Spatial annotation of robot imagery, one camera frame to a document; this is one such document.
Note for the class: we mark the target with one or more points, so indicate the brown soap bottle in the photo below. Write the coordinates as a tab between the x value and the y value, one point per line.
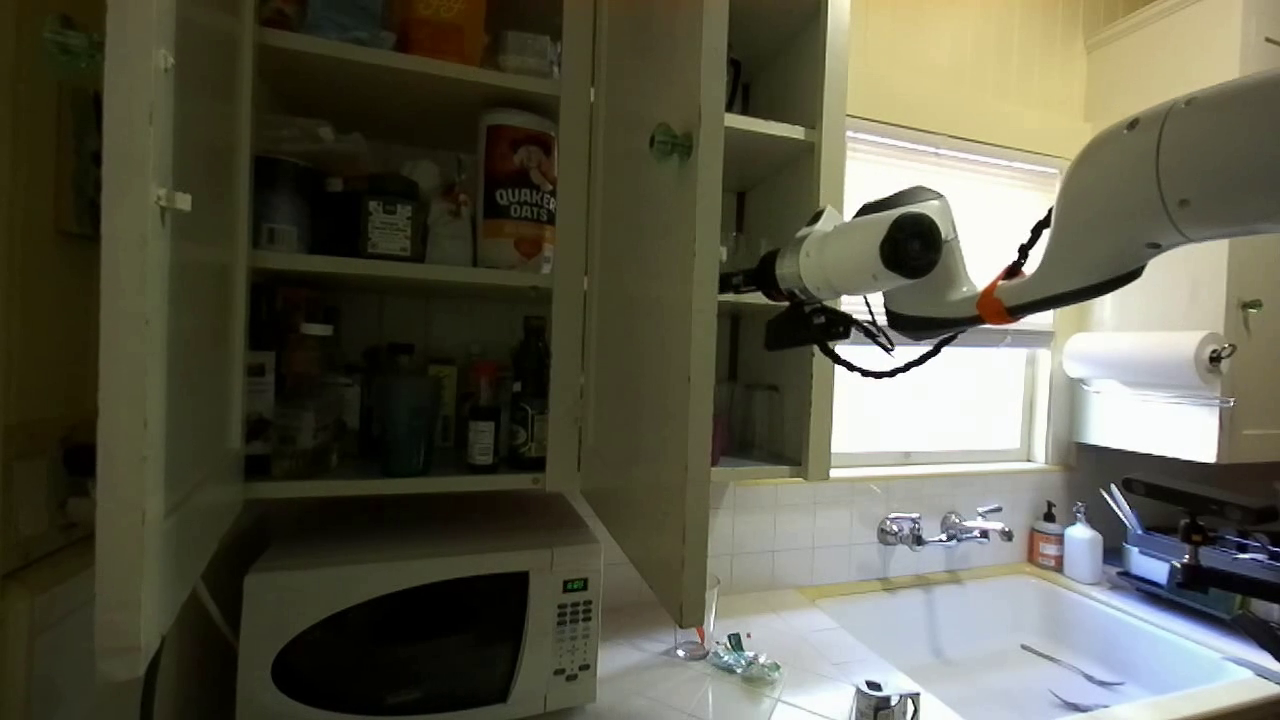
1046	545

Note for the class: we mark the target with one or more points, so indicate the green candy plastic bag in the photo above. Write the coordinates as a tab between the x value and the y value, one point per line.
742	656

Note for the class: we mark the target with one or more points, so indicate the narrow pale green wall cabinet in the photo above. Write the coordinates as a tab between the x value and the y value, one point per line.
824	403

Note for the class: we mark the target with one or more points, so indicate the white plastic bottle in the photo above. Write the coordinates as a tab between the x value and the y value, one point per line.
1082	552

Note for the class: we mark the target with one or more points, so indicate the white paper towel roll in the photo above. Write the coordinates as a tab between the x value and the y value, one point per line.
1135	361

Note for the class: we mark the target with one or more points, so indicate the short pale utensil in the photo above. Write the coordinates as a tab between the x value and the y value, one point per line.
1082	699

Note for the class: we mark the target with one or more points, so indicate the chrome wall faucet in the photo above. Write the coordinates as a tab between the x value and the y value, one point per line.
905	530

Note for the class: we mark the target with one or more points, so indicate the plain pale cabinet door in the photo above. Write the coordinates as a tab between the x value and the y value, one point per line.
173	403

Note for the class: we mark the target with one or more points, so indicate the long pale utensil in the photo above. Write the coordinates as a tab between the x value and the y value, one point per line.
1065	663

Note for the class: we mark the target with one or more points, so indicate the dark cylindrical canister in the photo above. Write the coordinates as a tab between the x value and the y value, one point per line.
397	415

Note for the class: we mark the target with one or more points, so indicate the orange food package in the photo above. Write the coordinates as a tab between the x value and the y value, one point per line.
441	27

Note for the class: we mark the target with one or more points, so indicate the tall dark glass bottle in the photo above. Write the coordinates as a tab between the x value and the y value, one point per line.
528	415

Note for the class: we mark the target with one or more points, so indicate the wide food-filled wall cabinet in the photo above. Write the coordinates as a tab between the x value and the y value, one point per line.
569	332

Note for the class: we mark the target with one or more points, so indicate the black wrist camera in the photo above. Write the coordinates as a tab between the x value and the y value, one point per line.
807	327

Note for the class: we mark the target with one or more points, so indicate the small red-capped bottle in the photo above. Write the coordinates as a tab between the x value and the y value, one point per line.
480	433

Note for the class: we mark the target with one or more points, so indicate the dark dish rack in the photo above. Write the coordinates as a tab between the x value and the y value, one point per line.
1202	562

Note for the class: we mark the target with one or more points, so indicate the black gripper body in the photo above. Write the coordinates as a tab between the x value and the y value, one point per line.
758	280

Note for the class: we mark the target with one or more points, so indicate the white microwave oven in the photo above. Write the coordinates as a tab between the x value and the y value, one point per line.
400	566

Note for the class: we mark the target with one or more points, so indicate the black jar white label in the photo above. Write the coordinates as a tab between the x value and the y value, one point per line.
392	226

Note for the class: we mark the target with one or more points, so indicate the white sink basin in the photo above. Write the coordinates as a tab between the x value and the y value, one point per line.
984	626

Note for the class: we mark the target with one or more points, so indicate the cabinet door with green knob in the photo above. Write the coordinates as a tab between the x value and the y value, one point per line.
653	403

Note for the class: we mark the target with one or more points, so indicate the bright kitchen window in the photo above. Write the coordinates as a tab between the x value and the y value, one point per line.
933	425

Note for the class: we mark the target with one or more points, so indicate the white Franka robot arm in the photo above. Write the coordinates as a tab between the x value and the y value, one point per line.
1202	174

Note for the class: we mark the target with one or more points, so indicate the Quaker oats canister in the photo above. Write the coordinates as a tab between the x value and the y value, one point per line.
516	184

